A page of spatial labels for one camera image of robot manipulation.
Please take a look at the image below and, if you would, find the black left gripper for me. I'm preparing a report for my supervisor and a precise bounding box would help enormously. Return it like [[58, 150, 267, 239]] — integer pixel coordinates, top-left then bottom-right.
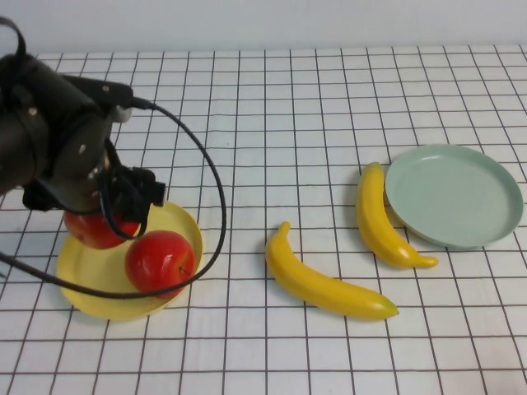
[[22, 115, 168, 240]]

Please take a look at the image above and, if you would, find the red apple without stem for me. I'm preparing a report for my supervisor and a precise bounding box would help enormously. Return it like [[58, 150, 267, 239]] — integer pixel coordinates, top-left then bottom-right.
[[63, 208, 142, 250]]

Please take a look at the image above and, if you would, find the red apple with dark stem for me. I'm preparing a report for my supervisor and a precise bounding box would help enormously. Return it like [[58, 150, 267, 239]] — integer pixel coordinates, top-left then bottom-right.
[[124, 230, 197, 300]]

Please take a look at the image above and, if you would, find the long yellow banana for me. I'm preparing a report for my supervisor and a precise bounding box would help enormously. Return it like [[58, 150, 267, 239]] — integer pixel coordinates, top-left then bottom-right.
[[264, 221, 399, 321]]

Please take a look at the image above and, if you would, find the yellow round plastic plate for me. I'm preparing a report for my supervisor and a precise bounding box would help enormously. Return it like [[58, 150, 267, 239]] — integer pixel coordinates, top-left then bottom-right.
[[56, 200, 205, 322]]

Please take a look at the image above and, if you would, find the pale green round plate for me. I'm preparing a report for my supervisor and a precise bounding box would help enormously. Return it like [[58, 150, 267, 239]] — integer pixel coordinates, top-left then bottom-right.
[[384, 143, 524, 251]]

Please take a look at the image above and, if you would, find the white grid-pattern tablecloth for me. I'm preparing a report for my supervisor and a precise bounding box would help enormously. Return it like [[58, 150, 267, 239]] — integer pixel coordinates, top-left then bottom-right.
[[0, 47, 527, 395]]

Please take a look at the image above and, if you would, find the black camera cable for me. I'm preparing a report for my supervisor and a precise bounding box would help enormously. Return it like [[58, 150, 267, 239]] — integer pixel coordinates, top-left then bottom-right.
[[0, 97, 228, 300]]

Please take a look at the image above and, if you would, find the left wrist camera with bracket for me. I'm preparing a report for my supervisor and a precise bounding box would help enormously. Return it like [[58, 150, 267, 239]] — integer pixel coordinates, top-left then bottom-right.
[[61, 73, 135, 123]]

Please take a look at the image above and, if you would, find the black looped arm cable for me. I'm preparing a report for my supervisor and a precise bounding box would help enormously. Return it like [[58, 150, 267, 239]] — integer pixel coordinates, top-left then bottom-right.
[[0, 16, 28, 58]]

